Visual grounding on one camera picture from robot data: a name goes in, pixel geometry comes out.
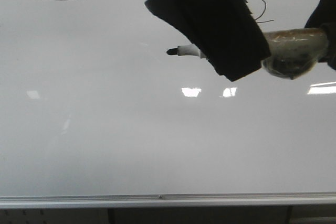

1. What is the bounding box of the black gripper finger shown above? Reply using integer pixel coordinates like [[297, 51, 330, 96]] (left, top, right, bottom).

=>
[[145, 0, 270, 81], [305, 0, 335, 70]]

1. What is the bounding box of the thin black thread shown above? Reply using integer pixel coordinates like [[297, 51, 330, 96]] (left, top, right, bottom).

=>
[[244, 0, 275, 24]]

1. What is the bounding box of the white whiteboard with aluminium frame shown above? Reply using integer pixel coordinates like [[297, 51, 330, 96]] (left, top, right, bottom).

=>
[[1, 0, 335, 209]]

